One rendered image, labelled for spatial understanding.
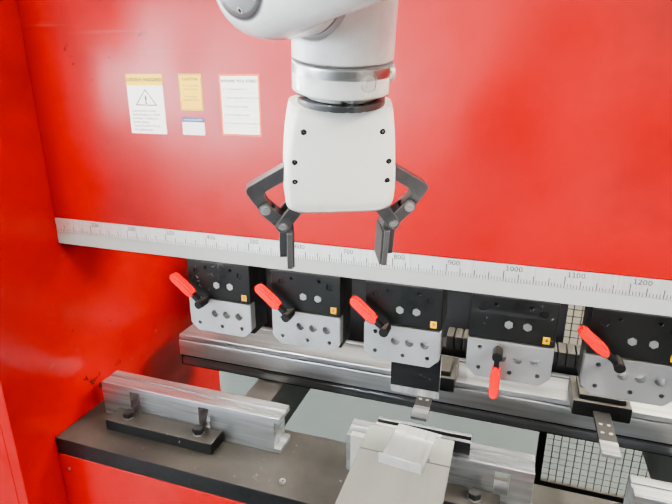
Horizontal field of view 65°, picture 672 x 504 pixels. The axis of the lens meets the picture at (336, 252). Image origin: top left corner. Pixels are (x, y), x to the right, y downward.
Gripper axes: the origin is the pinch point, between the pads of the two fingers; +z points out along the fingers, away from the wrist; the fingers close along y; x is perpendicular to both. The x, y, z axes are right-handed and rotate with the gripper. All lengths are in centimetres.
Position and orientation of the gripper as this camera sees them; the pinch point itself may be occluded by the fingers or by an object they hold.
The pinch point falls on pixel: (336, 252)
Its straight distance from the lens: 52.8
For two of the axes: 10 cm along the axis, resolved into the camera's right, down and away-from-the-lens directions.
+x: 1.2, 5.0, -8.6
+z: -0.3, 8.6, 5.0
